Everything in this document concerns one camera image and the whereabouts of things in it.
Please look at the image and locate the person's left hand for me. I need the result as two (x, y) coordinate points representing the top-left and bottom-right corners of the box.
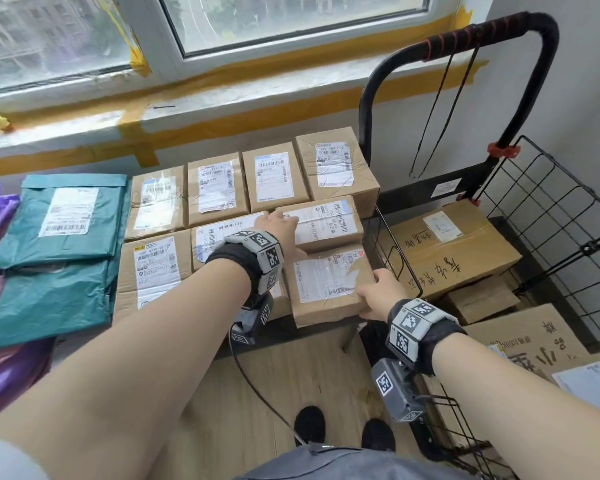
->
(253, 210), (309, 268)

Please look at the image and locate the person's right hand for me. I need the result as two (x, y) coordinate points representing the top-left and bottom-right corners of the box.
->
(355, 268), (410, 321)

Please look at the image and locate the black wire cart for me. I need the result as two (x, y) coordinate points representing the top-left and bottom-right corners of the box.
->
(357, 12), (600, 480)

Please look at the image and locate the person's left forearm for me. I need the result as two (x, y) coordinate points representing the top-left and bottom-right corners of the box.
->
(0, 259), (253, 480)

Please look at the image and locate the person's right forearm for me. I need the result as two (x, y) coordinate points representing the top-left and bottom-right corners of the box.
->
(432, 332), (600, 480)

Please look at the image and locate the person's white sleeve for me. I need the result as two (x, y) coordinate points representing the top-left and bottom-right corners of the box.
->
(0, 437), (49, 480)

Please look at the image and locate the left marker wristband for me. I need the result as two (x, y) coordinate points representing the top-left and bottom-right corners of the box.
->
(205, 229), (285, 305)

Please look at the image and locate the marker wristband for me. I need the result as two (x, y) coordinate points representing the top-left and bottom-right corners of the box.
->
(205, 229), (285, 305)
(385, 297), (469, 375)

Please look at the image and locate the right marker wristband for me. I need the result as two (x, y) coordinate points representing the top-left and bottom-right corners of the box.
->
(385, 297), (469, 375)

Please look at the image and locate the yellow tape piece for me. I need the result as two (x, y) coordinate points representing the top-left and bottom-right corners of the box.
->
(129, 42), (153, 79)

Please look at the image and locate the white framed window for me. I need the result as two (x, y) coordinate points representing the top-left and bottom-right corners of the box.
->
(0, 0), (481, 101)

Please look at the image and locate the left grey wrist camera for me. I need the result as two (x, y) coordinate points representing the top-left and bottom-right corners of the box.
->
(229, 292), (275, 345)

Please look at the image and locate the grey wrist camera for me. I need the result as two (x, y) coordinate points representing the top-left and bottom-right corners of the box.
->
(229, 292), (275, 345)
(371, 358), (426, 423)

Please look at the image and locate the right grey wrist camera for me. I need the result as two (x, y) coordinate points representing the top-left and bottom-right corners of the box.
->
(371, 358), (426, 423)

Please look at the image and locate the left black camera cable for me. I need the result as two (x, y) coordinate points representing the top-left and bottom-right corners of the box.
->
(228, 339), (309, 445)

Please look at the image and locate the black elastic cord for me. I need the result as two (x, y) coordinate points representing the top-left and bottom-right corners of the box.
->
(409, 24), (483, 181)

